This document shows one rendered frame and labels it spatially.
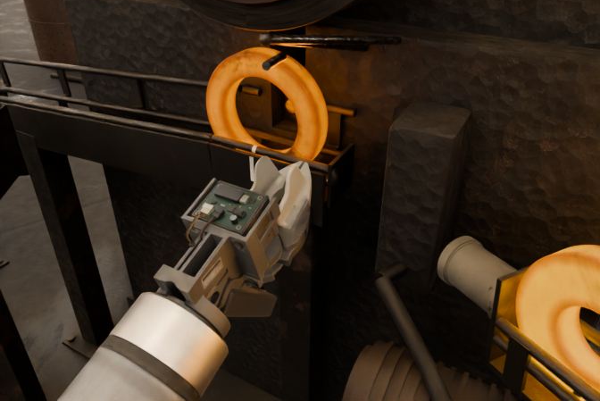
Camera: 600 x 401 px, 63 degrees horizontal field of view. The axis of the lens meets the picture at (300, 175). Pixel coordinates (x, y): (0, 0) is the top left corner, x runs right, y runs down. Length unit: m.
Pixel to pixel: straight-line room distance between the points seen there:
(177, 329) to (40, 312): 1.22
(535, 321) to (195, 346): 0.31
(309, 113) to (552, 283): 0.35
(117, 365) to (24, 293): 1.30
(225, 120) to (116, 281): 0.98
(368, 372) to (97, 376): 0.35
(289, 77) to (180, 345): 0.37
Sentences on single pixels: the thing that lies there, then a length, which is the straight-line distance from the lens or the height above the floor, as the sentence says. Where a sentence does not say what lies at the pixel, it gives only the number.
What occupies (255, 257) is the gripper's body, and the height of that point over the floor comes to 0.75.
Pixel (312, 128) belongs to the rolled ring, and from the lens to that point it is 0.66.
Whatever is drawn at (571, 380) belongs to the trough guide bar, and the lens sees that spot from 0.50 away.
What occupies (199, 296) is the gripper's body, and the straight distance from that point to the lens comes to 0.42.
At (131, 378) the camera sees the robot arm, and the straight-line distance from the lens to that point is 0.40.
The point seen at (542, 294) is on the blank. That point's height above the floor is 0.72.
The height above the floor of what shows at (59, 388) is 0.01.
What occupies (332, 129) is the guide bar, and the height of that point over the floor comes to 0.73.
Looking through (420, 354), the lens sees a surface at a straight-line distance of 0.62.
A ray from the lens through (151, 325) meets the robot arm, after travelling 0.41.
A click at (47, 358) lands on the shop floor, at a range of 1.48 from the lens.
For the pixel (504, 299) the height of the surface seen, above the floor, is 0.70.
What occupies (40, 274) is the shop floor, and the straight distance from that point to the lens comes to 1.74.
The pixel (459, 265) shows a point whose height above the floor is 0.68.
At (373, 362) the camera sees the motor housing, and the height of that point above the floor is 0.53.
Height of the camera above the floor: 1.03
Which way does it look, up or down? 31 degrees down
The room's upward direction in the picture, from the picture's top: straight up
